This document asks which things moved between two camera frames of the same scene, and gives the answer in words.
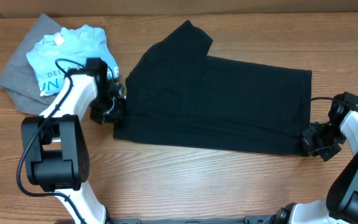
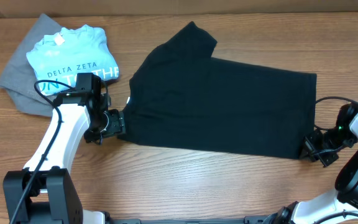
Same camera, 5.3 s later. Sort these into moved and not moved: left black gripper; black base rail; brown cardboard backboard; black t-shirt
Moved: left black gripper
Not moved: black base rail; brown cardboard backboard; black t-shirt
